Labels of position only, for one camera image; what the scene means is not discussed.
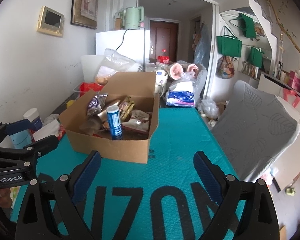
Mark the grey leaf pattern chair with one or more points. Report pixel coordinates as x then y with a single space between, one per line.
252 120

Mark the blue white tissue pack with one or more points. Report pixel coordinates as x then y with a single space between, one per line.
180 96

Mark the bamboo branch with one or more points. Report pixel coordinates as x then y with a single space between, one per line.
290 38

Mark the white capped blue bottle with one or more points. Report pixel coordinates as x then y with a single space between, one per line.
31 115

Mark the yellow lemon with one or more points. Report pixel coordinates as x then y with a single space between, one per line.
70 104

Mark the cardboard box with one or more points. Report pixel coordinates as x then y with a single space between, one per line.
125 152

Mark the pink ribbon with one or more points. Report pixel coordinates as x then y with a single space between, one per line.
296 101

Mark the red cola bottle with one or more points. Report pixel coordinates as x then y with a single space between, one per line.
163 58

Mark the brown wooden door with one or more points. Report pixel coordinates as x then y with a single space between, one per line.
165 35

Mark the pink plush slipper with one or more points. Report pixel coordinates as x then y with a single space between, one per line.
193 69
176 71

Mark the small green toy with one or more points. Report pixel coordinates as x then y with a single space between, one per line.
290 191

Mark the blue white tube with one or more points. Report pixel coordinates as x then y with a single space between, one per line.
114 125

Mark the gold wall intercom panel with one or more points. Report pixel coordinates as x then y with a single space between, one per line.
50 20

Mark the white red snack bag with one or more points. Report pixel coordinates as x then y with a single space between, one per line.
137 125

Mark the white jug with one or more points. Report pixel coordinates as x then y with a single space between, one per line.
160 80

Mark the white patterned wrapper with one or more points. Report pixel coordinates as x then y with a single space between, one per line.
47 130

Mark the clear plastic container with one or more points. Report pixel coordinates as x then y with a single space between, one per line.
76 90

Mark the green snack packet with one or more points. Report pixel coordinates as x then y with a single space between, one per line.
127 108

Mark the green white bag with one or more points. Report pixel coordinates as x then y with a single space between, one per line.
119 17

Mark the clear plastic bag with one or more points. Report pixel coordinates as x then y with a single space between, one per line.
110 67

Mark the blue plastic garment bag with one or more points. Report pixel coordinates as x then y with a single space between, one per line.
201 47

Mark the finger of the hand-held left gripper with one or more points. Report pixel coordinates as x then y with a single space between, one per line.
45 143
18 127

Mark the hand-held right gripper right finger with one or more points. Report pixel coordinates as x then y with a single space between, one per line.
207 175

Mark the white plastic bag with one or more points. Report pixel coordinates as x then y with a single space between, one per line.
187 82

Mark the green electric kettle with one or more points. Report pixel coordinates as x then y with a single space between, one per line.
132 18

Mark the person's left hand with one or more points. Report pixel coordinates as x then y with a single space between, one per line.
5 197

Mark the crumpled clear plastic bags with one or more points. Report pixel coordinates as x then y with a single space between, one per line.
208 107

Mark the floral fabric bag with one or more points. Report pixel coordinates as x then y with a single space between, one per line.
226 67

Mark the teal bubble mat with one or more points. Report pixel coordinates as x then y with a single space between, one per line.
177 135

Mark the framed picture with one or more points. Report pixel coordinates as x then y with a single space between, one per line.
86 2

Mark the beige carton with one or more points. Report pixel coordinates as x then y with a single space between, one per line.
106 110

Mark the green tote bag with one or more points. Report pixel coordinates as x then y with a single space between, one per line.
255 56
228 46
248 25

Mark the white refrigerator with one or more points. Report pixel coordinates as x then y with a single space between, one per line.
107 42

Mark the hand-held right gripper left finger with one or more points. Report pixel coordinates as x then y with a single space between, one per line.
87 175

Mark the pink gift box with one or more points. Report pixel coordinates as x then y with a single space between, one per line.
296 80

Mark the purple silver snack packet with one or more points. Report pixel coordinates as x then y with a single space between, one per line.
95 105

